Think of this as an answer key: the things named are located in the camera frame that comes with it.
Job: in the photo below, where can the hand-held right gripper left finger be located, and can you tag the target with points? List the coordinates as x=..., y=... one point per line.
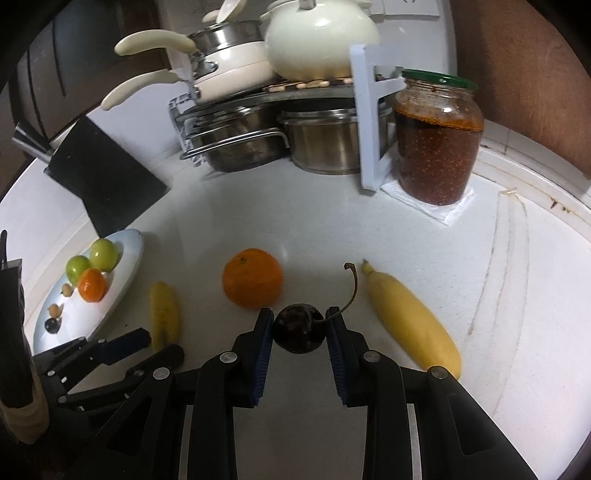
x=263, y=350

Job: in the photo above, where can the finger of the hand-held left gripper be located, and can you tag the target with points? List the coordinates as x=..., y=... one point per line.
x=166, y=355
x=124, y=344

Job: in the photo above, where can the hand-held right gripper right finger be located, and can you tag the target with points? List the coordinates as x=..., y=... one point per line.
x=336, y=350

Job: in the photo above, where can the dark stemless cherry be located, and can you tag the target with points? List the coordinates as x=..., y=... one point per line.
x=52, y=325

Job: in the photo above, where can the dark cherry with stem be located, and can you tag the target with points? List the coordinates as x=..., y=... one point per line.
x=298, y=330

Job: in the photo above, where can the small brown longan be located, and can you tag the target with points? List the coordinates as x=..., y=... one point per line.
x=55, y=310
x=67, y=290

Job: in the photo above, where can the small orange mandarin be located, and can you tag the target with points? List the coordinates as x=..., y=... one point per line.
x=92, y=286

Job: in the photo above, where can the pale blue oval plate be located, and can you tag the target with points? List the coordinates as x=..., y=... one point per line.
x=124, y=272

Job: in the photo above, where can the large green apple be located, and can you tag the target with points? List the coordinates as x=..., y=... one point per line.
x=104, y=254

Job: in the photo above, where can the person's left hand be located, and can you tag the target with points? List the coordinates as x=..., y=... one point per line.
x=25, y=422

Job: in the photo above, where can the curved yellow banana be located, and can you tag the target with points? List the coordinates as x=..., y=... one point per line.
x=164, y=318

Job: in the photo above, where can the large orange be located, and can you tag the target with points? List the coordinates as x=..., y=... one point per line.
x=252, y=278

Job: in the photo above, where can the straight yellow banana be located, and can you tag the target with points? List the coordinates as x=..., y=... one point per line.
x=411, y=318

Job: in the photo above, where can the small green apple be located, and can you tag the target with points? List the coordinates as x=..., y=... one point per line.
x=77, y=268

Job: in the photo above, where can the black knife block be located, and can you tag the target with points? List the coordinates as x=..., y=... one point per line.
x=101, y=180

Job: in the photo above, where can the white folded paper pad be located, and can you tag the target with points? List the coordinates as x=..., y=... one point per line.
x=450, y=213

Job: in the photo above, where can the plain steel pot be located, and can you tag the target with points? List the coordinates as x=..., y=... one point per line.
x=323, y=143

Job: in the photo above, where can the glass jar of chili sauce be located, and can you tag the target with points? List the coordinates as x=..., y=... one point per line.
x=436, y=147

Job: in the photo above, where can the grey and white pot rack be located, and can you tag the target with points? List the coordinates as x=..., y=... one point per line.
x=369, y=115

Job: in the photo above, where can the cream frying pan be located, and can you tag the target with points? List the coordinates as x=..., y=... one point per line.
x=138, y=85

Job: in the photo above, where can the wooden bead trivet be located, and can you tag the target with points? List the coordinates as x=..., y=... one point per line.
x=300, y=84

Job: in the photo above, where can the cream saucepan with steel rim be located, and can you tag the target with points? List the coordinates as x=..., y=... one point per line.
x=231, y=57

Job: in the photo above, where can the white ceramic pot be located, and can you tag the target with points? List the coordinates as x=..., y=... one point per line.
x=318, y=41

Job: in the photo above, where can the brown wooden cutting board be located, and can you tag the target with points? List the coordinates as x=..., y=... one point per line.
x=521, y=69

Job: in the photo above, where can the white ladle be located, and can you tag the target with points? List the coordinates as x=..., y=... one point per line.
x=228, y=9

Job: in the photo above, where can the brown window frame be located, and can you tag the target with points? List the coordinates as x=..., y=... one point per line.
x=69, y=55

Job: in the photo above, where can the white wall socket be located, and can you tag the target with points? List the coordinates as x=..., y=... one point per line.
x=411, y=7

